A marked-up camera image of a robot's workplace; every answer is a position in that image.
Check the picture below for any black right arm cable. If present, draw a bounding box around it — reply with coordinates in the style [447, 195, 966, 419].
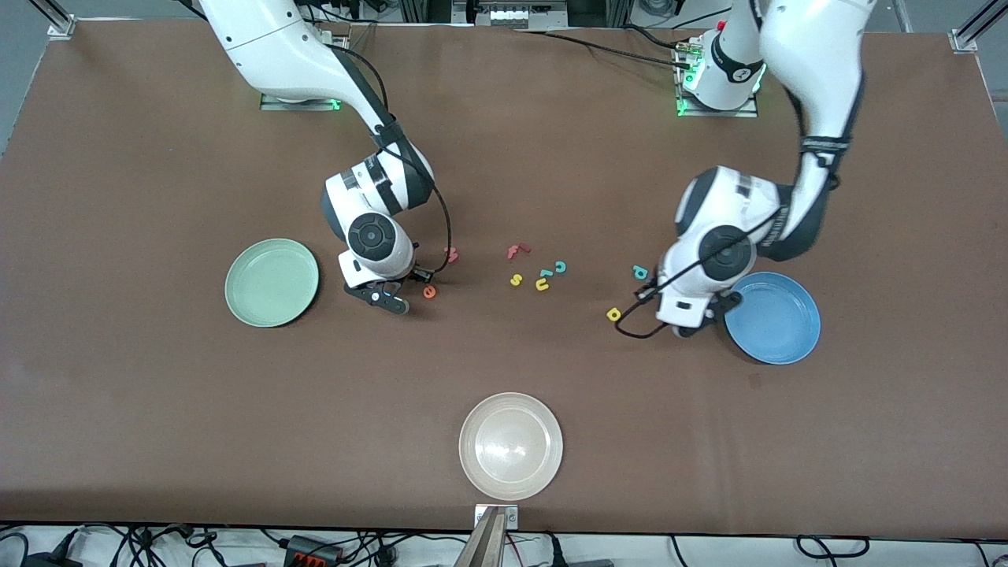
[323, 39, 454, 276]

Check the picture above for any white plate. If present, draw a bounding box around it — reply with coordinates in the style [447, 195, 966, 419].
[458, 392, 565, 502]

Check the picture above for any black orange power adapter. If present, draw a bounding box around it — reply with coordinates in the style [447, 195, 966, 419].
[282, 535, 345, 567]

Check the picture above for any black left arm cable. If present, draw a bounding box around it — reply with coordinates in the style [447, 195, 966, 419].
[613, 134, 853, 340]

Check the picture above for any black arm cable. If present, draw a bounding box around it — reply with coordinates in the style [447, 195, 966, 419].
[613, 134, 853, 340]
[323, 39, 454, 276]

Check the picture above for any green plate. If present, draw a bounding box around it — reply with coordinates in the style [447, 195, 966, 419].
[224, 238, 321, 328]

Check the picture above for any aluminium frame corner bracket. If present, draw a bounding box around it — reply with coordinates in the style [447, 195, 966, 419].
[30, 0, 77, 40]
[949, 0, 1008, 54]

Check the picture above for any blue plate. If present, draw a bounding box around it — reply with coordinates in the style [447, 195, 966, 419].
[721, 272, 821, 365]

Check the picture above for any white device behind table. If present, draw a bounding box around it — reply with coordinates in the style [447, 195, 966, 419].
[453, 0, 569, 29]

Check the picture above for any black looped cable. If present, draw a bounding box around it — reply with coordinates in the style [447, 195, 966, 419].
[795, 535, 872, 561]

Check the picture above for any aluminium camera post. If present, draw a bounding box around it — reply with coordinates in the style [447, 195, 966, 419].
[455, 504, 520, 567]

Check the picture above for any black cable on table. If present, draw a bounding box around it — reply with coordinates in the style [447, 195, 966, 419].
[512, 26, 698, 70]

